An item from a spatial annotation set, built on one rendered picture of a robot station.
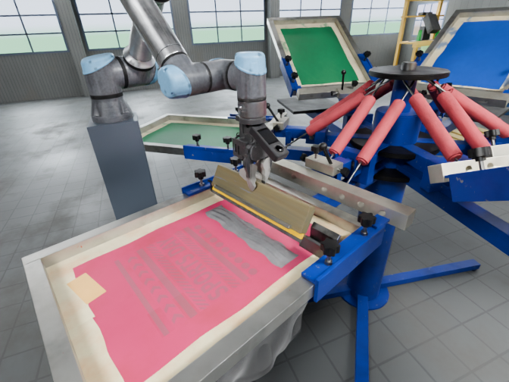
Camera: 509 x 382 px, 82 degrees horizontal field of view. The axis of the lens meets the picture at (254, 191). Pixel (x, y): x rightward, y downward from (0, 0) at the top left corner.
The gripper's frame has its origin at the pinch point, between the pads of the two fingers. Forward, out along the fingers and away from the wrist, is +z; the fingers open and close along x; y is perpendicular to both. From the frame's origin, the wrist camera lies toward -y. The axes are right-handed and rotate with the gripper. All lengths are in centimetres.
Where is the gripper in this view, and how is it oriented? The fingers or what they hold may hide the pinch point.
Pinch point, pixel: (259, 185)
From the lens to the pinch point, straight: 85.3
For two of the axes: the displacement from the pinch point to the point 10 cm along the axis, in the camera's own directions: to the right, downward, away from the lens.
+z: 0.3, 8.7, 4.9
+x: -7.5, 3.4, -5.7
